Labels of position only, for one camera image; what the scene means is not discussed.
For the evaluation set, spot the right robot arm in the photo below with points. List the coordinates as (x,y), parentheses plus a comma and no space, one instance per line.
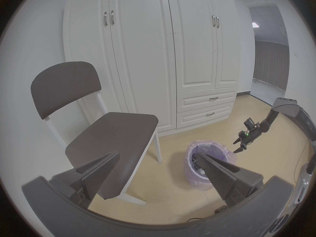
(286,106)

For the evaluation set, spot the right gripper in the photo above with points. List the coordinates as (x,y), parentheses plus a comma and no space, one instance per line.
(248,137)

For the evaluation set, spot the white chair with grey cushions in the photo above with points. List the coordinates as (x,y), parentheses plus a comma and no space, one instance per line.
(111,137)

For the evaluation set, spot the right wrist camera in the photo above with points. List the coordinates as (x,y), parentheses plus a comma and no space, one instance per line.
(249,123)

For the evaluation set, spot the white trash bin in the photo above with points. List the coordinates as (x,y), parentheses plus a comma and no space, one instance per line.
(191,167)

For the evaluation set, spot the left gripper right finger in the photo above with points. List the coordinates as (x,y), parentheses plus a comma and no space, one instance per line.
(222,176)

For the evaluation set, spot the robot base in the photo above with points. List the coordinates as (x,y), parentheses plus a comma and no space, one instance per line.
(305,181)

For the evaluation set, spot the black and white wrapper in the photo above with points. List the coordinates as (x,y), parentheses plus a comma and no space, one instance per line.
(196,164)

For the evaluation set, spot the white wardrobe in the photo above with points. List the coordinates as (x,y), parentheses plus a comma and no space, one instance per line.
(148,46)

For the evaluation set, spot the purple plastic bag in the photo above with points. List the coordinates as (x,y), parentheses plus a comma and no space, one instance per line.
(229,157)

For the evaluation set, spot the grey curtain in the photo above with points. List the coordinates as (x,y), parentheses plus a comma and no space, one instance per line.
(271,65)

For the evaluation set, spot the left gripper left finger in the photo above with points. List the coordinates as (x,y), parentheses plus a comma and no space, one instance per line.
(98,171)

